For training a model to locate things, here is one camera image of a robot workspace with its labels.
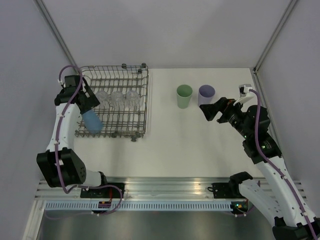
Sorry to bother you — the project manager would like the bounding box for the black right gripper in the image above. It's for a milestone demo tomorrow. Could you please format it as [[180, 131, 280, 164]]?
[[199, 96, 252, 139]]

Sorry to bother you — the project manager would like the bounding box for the clear glass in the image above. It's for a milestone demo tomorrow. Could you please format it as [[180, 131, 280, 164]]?
[[111, 91, 125, 108], [125, 90, 140, 107], [95, 90, 109, 108]]

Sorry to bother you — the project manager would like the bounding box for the purple plastic cup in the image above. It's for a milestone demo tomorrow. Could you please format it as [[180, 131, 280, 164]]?
[[197, 84, 216, 106]]

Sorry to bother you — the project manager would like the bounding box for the blue plastic cup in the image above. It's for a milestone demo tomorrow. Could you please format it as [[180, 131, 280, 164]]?
[[82, 109, 103, 134]]

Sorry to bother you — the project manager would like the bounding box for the green plastic cup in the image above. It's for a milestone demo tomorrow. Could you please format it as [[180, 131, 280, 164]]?
[[176, 84, 193, 109]]

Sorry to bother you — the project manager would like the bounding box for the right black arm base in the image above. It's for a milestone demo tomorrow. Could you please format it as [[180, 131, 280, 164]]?
[[211, 182, 238, 199]]

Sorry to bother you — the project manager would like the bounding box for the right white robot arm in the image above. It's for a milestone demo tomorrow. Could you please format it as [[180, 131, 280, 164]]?
[[199, 97, 320, 240]]

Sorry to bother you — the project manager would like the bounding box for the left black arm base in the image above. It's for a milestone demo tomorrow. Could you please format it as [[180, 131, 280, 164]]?
[[80, 182, 125, 200]]

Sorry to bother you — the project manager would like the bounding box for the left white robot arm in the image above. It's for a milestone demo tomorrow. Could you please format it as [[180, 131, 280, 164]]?
[[36, 75, 109, 198]]

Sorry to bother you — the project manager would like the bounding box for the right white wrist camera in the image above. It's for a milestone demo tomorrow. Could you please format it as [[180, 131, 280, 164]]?
[[233, 83, 254, 106]]

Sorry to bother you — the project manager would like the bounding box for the grey wire dish rack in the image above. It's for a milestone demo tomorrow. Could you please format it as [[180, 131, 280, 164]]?
[[75, 62, 150, 142]]

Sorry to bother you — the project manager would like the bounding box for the right aluminium corner post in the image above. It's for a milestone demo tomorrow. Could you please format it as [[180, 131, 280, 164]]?
[[251, 0, 300, 74]]

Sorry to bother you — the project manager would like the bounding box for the aluminium corner post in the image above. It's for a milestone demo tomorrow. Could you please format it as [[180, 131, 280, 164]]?
[[251, 0, 300, 74], [33, 0, 77, 66]]

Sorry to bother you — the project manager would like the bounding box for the aluminium front rail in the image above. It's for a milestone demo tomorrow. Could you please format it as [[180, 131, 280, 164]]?
[[37, 176, 307, 201]]

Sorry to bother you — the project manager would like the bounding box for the left aluminium corner post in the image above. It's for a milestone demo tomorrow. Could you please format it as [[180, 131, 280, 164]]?
[[33, 0, 77, 66]]

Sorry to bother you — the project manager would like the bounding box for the white slotted cable duct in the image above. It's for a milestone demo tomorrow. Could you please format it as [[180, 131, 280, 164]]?
[[45, 200, 232, 212]]

